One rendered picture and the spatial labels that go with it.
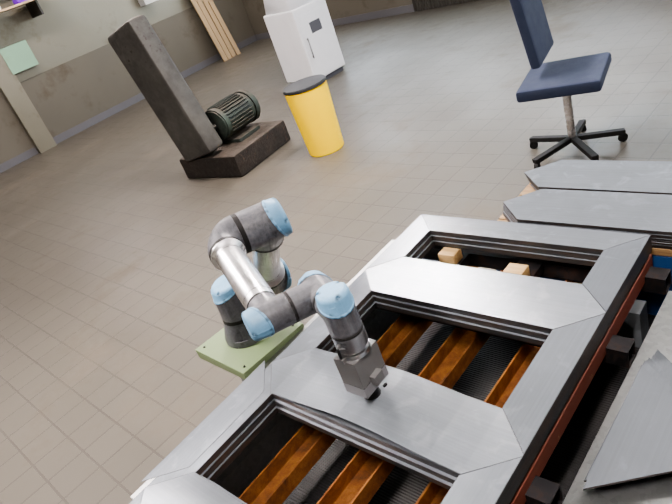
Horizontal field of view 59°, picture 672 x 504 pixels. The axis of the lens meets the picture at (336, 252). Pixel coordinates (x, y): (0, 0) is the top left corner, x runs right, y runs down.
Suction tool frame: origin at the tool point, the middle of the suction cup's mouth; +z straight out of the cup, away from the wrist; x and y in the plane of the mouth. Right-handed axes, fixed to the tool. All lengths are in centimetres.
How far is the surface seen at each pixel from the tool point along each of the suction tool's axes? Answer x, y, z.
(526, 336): -21.9, 34.1, 4.4
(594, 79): 47, 275, 33
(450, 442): -22.8, -3.8, 0.6
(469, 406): -21.9, 6.2, 0.5
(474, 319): -7.7, 34.7, 2.9
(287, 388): 24.6, -5.7, 0.8
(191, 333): 215, 58, 88
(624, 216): -28, 88, 3
